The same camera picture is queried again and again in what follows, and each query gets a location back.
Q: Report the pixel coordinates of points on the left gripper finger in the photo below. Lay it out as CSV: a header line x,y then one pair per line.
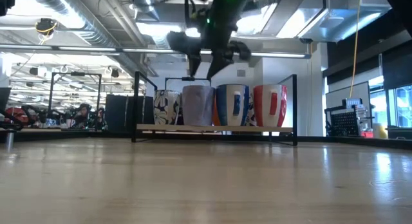
x,y
194,64
217,65

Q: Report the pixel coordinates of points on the blue and white mug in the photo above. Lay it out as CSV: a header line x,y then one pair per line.
x,y
222,105

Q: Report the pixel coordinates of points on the pale grey ceramic mug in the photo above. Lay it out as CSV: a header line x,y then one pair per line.
x,y
198,105

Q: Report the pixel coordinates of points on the navy white floral mug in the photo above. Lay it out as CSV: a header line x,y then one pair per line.
x,y
165,108
251,116

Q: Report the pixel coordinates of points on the orange and white mug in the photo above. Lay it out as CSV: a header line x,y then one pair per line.
x,y
216,117

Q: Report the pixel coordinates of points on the red and white mug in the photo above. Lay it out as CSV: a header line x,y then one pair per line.
x,y
259,108

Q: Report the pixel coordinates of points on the black background robot arm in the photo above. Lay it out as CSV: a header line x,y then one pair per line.
x,y
30,110

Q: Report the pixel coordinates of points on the silver round duct elbow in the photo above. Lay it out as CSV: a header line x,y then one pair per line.
x,y
143,3

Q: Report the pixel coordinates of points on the black metal wooden rack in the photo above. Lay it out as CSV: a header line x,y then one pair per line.
x,y
225,128

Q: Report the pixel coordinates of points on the black ceiling spotlight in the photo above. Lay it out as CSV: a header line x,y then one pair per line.
x,y
115,72
33,70

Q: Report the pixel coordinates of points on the black cabinet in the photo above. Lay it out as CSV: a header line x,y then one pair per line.
x,y
120,114

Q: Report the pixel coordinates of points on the long ceiling light bar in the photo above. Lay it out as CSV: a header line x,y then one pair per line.
x,y
96,49

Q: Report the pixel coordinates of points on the white partition panel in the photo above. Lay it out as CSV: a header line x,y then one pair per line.
x,y
341,95

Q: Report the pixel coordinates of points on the black white electronic device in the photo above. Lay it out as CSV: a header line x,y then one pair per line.
x,y
352,103

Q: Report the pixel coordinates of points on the small red box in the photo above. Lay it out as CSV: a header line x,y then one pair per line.
x,y
367,134

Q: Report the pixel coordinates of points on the small yellow white container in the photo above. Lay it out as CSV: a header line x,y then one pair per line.
x,y
381,132

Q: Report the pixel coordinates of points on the red bin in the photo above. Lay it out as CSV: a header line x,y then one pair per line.
x,y
14,116

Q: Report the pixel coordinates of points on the black monitor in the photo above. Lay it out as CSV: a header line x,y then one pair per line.
x,y
4,100

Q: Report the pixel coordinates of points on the grey wall vent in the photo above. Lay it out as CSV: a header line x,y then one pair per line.
x,y
241,73

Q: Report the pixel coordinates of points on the black ceiling camera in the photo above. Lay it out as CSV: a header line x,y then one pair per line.
x,y
305,41

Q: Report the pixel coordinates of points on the black metal background frame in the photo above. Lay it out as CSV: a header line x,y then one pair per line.
x,y
77,73

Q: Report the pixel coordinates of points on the silver rectangular ceiling duct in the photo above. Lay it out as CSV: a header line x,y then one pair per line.
x,y
338,14

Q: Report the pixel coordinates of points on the grey metal post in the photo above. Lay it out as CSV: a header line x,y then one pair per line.
x,y
10,142

